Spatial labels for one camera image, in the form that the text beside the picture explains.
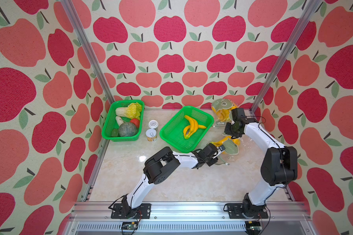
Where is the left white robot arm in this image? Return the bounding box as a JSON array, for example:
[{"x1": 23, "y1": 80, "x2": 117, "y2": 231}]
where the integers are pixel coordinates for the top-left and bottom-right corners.
[{"x1": 121, "y1": 143, "x2": 226, "y2": 214}]

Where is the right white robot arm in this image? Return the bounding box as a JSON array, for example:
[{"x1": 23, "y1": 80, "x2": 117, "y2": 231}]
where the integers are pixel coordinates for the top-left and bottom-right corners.
[{"x1": 225, "y1": 118, "x2": 298, "y2": 217}]

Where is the empty green plastic basket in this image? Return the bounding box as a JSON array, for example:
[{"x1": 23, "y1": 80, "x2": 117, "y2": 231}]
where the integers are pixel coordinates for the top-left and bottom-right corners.
[{"x1": 159, "y1": 106, "x2": 214, "y2": 153}]

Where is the pull-tab tin can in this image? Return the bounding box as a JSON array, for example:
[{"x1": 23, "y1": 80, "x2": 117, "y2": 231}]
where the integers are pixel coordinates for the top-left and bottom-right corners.
[{"x1": 146, "y1": 129, "x2": 157, "y2": 142}]

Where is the white lidded cup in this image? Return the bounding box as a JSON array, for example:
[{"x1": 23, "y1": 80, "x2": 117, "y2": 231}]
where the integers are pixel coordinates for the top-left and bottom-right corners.
[{"x1": 148, "y1": 119, "x2": 159, "y2": 130}]

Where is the red tomato toy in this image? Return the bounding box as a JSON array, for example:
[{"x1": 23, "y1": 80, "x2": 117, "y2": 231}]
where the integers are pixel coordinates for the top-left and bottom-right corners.
[{"x1": 130, "y1": 118, "x2": 140, "y2": 129}]

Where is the green netted melon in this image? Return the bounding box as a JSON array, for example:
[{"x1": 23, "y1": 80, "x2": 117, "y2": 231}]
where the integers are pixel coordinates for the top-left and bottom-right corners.
[{"x1": 118, "y1": 122, "x2": 138, "y2": 137}]

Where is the napa cabbage toy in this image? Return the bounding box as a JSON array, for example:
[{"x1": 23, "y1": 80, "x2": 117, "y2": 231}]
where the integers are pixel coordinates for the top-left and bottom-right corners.
[{"x1": 115, "y1": 102, "x2": 142, "y2": 119}]

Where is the green basket with vegetables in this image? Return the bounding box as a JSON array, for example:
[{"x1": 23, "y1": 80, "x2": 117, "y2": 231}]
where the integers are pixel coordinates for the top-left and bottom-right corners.
[{"x1": 102, "y1": 100, "x2": 145, "y2": 142}]

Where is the green pepper toy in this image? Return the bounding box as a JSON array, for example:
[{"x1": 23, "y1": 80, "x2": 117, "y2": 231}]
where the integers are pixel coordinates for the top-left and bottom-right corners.
[{"x1": 110, "y1": 128, "x2": 119, "y2": 138}]

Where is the white mushroom toy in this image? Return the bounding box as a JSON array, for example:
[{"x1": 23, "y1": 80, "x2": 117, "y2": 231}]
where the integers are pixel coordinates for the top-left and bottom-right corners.
[{"x1": 115, "y1": 116, "x2": 124, "y2": 127}]

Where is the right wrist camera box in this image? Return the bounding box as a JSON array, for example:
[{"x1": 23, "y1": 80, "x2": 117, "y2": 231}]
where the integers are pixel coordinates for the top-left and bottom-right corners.
[{"x1": 231, "y1": 108, "x2": 246, "y2": 122}]

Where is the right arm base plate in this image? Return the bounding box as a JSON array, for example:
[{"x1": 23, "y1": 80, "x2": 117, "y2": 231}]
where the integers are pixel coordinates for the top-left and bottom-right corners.
[{"x1": 223, "y1": 201, "x2": 269, "y2": 220}]

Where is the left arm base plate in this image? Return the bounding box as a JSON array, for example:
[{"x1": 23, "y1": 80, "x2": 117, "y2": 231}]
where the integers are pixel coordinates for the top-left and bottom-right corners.
[{"x1": 109, "y1": 203, "x2": 152, "y2": 220}]

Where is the front aluminium rail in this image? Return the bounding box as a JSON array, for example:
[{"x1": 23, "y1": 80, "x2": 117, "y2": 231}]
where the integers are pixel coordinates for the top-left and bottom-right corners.
[{"x1": 61, "y1": 201, "x2": 318, "y2": 235}]

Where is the right aluminium frame post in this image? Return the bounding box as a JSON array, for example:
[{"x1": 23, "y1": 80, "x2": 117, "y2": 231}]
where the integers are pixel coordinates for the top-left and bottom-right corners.
[{"x1": 250, "y1": 0, "x2": 322, "y2": 115}]

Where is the aluminium frame post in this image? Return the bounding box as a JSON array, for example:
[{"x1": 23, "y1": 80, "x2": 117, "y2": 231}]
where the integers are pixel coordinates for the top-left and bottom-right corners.
[
  {"x1": 61, "y1": 0, "x2": 115, "y2": 104},
  {"x1": 250, "y1": 0, "x2": 322, "y2": 115}
]

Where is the left aluminium frame post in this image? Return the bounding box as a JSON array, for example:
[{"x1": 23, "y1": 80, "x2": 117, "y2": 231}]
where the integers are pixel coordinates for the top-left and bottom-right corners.
[{"x1": 61, "y1": 0, "x2": 115, "y2": 104}]

